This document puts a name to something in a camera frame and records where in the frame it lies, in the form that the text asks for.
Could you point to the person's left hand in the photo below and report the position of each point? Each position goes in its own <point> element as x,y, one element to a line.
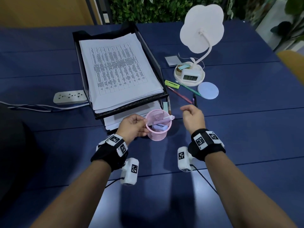
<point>130,128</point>

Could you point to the person's right hand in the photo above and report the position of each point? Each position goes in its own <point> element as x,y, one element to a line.
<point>194,118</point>

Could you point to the black pen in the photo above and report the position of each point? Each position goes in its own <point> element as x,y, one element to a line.
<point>195,100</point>

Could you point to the printed paper sheet bundle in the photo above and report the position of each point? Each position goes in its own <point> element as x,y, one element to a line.
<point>133,102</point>
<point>118,68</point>
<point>142,109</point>

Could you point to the red pen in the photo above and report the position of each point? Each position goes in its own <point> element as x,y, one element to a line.
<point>180,95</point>

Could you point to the pink mesh cup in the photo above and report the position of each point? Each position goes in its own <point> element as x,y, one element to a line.
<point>156,136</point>

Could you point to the white marker pen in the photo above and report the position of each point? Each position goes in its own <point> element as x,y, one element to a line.
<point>166,119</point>

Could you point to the yellow highlighter pen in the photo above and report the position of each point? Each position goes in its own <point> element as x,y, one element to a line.
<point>171,84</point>

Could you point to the black mesh tiered tray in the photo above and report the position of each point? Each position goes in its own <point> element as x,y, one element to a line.
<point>99,34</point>

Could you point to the person's left forearm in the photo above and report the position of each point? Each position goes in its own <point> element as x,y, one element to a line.
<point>71,199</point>

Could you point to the person's right forearm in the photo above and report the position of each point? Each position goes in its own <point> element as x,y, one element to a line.
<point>244,194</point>

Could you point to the white flower-shaped desk lamp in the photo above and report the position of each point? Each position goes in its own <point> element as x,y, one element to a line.
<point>202,23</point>

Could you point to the pale blue round pad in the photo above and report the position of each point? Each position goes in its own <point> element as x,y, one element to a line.
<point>208,90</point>

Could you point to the black right wristband with markers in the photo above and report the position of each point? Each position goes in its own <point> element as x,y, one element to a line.
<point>202,151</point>

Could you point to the black wristband with markers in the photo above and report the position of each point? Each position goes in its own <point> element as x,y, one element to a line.
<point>202,151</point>
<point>104,156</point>

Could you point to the black left wristband with markers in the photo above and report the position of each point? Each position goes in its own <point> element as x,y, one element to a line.
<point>104,156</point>

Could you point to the small digital clock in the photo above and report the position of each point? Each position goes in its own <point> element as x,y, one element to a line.
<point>190,78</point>

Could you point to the mint green eraser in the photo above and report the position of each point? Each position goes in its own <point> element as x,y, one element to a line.
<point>183,67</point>

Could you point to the small grey square card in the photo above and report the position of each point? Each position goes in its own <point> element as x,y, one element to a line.
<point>173,60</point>

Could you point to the white power strip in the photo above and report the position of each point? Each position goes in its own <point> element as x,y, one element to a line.
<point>69,97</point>

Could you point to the white column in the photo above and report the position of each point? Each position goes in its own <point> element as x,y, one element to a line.
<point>266,28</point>

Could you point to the large black chair back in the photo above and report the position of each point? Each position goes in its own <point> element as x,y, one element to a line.
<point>14,151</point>

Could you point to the dark green potted plant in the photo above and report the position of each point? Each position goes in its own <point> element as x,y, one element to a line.
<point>282,28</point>

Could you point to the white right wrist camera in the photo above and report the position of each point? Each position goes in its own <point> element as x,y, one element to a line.
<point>185,163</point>

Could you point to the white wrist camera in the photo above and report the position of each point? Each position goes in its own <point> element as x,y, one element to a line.
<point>185,163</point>
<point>128,175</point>

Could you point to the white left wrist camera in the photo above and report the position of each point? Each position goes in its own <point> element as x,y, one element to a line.
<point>128,175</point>

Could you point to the green plant wall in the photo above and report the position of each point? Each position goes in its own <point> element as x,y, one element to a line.
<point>154,9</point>

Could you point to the dark metal door frame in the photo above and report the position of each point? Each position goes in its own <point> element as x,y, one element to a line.
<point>104,9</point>

